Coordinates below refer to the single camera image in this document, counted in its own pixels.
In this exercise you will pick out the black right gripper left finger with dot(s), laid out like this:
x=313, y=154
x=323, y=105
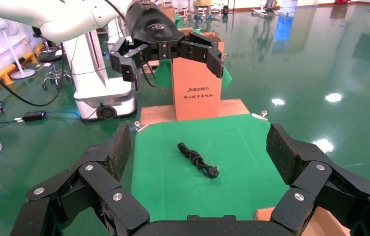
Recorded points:
x=100, y=182

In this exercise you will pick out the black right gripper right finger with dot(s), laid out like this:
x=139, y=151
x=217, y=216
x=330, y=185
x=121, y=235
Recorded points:
x=305, y=176

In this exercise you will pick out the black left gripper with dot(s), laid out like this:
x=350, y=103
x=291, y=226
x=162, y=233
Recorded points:
x=152, y=29

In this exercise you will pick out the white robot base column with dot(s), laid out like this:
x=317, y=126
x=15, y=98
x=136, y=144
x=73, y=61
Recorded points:
x=100, y=97

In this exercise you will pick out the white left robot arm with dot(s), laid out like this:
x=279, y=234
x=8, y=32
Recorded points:
x=58, y=19

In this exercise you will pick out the tall orange cardboard box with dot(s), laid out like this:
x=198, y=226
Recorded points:
x=194, y=97

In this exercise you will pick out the flat open cardboard box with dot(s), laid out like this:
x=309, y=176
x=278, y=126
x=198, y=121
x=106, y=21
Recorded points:
x=328, y=224

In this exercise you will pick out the silver binder clip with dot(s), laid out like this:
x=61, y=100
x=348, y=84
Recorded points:
x=260, y=115
x=141, y=127

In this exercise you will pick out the green table cloth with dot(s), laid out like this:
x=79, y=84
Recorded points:
x=237, y=169

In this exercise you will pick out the black power adapter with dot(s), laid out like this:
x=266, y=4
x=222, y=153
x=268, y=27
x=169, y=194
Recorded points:
x=34, y=116

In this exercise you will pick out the black round stool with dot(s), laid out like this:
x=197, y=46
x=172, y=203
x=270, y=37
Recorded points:
x=49, y=57

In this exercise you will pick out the white standing fan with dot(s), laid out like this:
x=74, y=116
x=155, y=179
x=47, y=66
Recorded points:
x=22, y=74

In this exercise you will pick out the yellow floor barrier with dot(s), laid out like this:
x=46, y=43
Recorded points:
x=9, y=70

